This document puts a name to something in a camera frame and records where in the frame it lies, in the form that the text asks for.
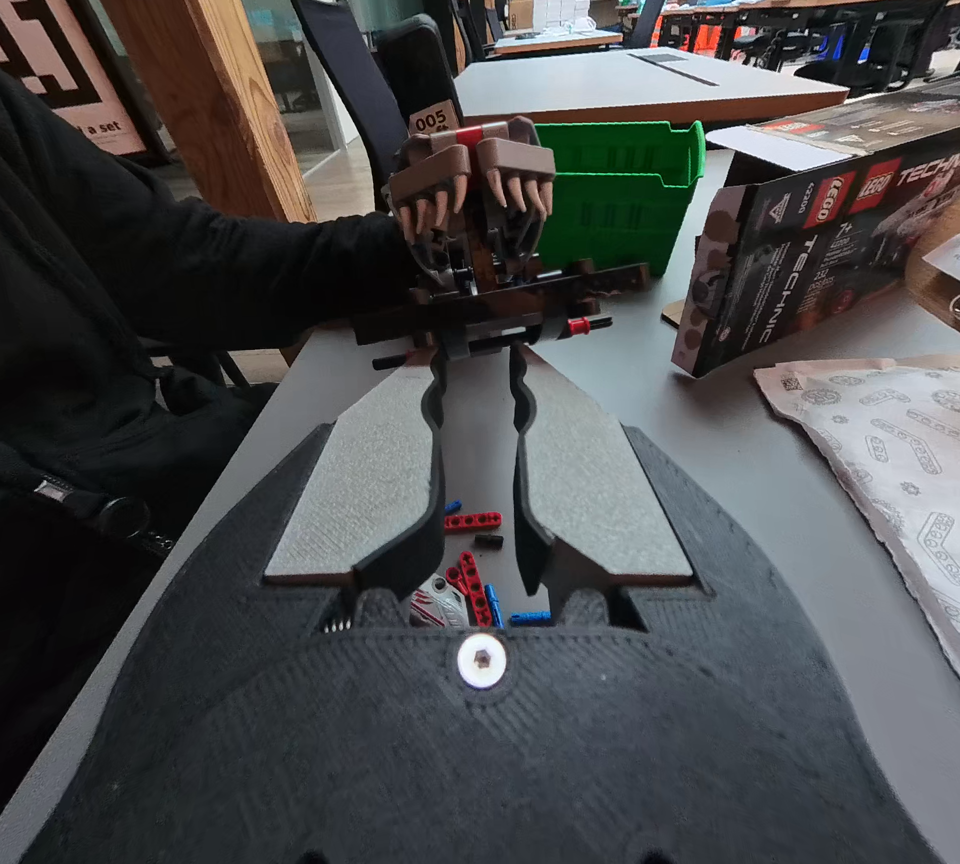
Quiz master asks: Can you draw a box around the person's left forearm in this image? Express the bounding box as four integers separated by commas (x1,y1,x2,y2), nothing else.
127,200,421,348

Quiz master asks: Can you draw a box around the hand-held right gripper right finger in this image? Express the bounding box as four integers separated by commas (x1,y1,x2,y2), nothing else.
508,346,696,599

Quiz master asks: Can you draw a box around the patterned paper bag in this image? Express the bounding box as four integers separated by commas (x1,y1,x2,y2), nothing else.
753,354,960,679

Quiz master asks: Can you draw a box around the black office chair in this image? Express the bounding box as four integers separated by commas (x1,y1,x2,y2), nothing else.
624,0,678,50

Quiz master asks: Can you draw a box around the white red toy panel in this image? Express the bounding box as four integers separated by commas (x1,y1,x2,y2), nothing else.
408,573,470,630

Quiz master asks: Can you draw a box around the black white marker sign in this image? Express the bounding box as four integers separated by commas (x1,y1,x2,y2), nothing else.
0,0,151,156

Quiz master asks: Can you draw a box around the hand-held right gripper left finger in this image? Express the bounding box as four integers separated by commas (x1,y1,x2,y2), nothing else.
262,351,449,595

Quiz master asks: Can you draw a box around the stack of white boxes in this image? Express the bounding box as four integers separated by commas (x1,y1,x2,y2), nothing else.
534,0,595,31

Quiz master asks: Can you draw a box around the grey desk wood edge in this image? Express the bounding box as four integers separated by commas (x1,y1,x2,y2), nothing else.
453,46,851,128

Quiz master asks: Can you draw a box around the person's black jacket torso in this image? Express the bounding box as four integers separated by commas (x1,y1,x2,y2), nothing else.
0,69,316,813

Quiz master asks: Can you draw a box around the red bent toy beam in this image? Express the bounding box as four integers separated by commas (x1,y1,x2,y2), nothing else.
444,550,490,629

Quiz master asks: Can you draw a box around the dark office chair back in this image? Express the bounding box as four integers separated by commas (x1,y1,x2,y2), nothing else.
287,0,410,205

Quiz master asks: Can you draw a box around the grey red toy brick model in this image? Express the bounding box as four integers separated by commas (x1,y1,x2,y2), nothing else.
352,116,652,374

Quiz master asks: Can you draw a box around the green plastic bin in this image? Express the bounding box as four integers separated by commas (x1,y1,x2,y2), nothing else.
534,120,708,278

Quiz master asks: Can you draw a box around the cardboard toy set box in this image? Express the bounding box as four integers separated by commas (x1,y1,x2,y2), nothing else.
660,80,960,379

